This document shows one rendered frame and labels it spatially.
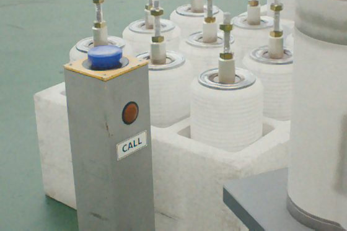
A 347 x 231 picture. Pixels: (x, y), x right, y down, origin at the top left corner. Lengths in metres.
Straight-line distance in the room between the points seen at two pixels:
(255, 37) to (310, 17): 0.66
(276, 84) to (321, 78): 0.51
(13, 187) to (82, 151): 0.40
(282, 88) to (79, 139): 0.31
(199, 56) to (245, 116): 0.17
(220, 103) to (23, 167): 0.50
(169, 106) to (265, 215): 0.46
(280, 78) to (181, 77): 0.13
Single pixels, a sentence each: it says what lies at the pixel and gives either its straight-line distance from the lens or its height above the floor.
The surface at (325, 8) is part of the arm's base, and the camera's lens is 0.45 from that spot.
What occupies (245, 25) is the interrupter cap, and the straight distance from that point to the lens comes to 1.14.
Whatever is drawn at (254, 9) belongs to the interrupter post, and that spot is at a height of 0.28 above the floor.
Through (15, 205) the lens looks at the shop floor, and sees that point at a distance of 1.16.
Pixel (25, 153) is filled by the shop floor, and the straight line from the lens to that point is 1.32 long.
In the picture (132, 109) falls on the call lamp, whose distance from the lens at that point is 0.80.
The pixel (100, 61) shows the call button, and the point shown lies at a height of 0.32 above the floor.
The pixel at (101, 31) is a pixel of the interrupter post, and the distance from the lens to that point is 1.05.
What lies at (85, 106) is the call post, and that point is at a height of 0.27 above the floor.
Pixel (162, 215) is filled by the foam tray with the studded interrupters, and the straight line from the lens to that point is 0.98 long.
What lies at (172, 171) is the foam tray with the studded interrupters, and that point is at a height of 0.14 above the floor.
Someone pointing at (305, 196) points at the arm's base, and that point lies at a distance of 0.51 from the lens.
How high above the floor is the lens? 0.58
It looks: 23 degrees down
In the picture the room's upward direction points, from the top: 1 degrees counter-clockwise
